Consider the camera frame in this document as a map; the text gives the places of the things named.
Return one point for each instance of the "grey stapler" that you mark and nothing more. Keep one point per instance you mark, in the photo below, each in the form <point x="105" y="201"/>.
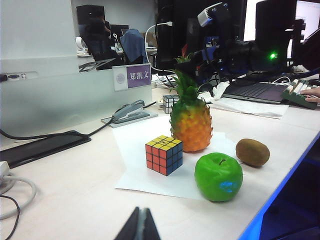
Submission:
<point x="130" y="112"/>

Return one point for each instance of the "white paper sheet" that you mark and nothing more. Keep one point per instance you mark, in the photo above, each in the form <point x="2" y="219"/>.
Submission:
<point x="140" y="182"/>

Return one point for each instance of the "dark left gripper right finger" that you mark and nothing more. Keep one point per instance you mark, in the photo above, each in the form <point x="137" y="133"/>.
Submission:
<point x="150" y="227"/>

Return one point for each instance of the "silver depth camera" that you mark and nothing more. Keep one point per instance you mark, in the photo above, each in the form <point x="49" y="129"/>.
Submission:
<point x="212" y="13"/>

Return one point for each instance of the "bystander hand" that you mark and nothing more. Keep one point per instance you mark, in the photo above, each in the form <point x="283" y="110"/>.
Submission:
<point x="313" y="93"/>

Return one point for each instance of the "brown toy kiwi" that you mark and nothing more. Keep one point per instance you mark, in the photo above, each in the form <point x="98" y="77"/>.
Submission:
<point x="252" y="152"/>

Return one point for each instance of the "crumpled white tissue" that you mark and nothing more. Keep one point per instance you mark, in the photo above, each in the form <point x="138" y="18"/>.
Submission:
<point x="220" y="90"/>

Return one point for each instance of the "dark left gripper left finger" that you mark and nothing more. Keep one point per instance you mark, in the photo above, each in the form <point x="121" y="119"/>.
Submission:
<point x="132" y="227"/>

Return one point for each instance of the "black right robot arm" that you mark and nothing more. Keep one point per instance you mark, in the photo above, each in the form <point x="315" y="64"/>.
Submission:
<point x="272" y="32"/>

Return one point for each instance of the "black laptop keyboard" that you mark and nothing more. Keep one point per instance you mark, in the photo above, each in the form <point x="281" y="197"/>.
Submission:
<point x="257" y="91"/>

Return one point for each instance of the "green toy apple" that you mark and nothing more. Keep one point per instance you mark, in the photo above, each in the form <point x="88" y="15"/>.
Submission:
<point x="215" y="175"/>

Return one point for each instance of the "silver mirror cube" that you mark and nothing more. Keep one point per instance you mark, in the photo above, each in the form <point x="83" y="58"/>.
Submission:
<point x="168" y="103"/>

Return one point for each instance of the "white monitor back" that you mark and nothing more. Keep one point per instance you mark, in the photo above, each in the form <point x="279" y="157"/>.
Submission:
<point x="37" y="30"/>

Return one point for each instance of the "green mechanical keyboard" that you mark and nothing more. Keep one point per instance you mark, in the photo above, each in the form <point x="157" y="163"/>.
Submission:
<point x="295" y="96"/>

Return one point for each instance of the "bright computer monitor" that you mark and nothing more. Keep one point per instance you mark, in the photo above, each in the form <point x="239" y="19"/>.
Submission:
<point x="307" y="15"/>

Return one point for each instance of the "office chair with blue jacket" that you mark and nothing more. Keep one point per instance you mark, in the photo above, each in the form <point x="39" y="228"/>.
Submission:
<point x="133" y="45"/>

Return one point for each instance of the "white power strip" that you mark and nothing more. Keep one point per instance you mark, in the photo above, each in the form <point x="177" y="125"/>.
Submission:
<point x="3" y="172"/>

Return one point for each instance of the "person in dark clothes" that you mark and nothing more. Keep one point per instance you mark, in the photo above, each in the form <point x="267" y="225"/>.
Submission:
<point x="96" y="35"/>

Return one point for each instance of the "frosted glass desk partition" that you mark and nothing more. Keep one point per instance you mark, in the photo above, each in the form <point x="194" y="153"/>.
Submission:
<point x="50" y="100"/>

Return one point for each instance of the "purple white name plate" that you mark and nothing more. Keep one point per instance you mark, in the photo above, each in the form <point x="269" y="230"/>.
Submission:
<point x="138" y="76"/>

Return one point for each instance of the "white papers under laptop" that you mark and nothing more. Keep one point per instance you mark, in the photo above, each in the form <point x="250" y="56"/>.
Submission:
<point x="250" y="108"/>

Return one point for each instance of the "colourful Rubik's cube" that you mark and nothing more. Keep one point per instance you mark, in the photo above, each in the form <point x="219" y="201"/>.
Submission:
<point x="162" y="155"/>

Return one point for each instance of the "black flat tablet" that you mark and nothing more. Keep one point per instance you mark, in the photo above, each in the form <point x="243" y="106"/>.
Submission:
<point x="45" y="147"/>

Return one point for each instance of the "toy pineapple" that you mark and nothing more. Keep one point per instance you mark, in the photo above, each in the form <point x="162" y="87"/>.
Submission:
<point x="192" y="130"/>

